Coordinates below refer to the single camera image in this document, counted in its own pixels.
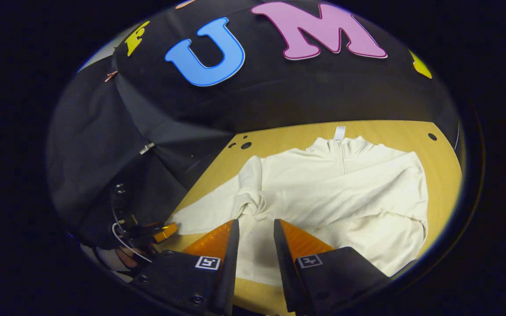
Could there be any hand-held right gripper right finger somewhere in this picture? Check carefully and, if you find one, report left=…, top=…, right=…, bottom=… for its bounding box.
left=273, top=219, right=390, bottom=314

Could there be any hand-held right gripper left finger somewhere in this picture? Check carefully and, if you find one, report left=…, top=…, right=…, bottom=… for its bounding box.
left=130, top=219, right=240, bottom=316

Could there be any black backdrop cloth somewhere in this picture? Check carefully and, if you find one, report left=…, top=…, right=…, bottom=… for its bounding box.
left=47, top=0, right=460, bottom=251

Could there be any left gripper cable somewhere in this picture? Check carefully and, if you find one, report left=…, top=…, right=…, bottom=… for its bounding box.
left=112, top=222, right=153, bottom=264

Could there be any cream zip-neck sweatshirt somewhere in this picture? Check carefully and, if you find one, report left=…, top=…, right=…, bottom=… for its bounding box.
left=167, top=126, right=429, bottom=288

